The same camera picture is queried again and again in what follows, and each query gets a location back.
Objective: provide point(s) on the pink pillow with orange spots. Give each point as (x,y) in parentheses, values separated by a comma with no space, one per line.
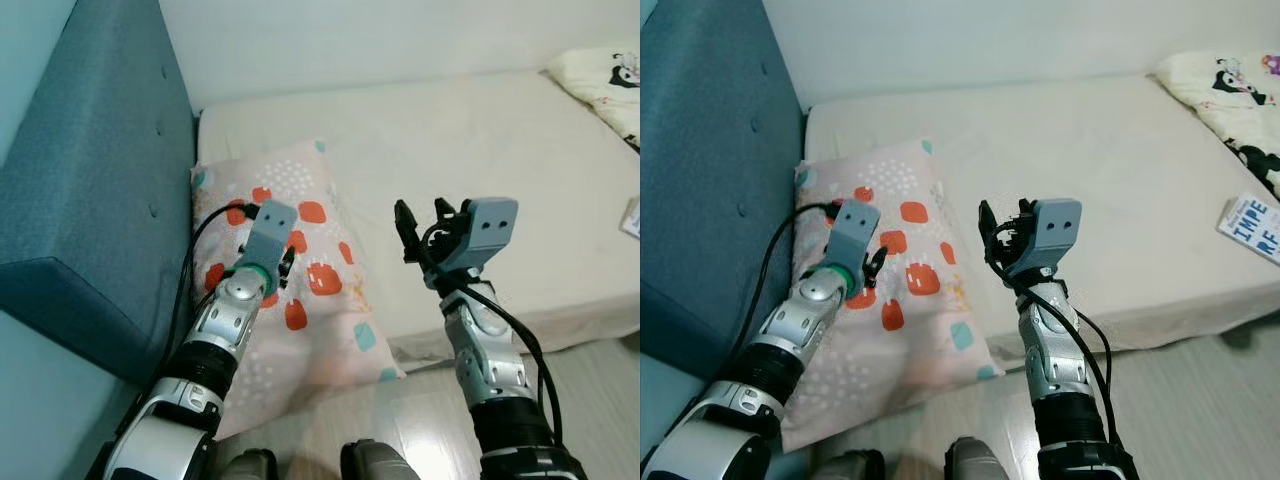
(320,300)
(920,300)

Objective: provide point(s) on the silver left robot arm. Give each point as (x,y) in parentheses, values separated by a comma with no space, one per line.
(800,325)
(220,330)

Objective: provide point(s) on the cream bed mattress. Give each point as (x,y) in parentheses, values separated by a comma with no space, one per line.
(480,160)
(1100,170)

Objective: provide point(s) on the blue upholstered headboard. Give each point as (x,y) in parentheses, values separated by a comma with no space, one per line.
(90,150)
(720,150)

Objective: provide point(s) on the grey left robot leg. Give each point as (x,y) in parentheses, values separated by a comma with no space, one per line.
(250,466)
(848,466)

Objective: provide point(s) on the grey robot leg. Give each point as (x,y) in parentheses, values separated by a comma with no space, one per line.
(378,462)
(976,462)
(250,466)
(848,466)

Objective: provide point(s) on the cream cartoon print blanket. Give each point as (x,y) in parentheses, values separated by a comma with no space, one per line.
(600,85)
(1220,85)

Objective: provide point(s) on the grey right robot leg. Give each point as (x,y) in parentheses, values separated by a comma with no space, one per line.
(378,462)
(976,462)

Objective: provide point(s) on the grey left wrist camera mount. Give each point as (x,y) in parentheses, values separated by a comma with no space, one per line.
(268,235)
(855,232)

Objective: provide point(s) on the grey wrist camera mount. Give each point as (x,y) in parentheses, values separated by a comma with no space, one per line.
(490,230)
(1055,232)
(855,232)
(268,235)

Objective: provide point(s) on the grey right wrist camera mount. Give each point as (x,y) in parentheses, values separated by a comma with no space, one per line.
(1055,232)
(490,230)

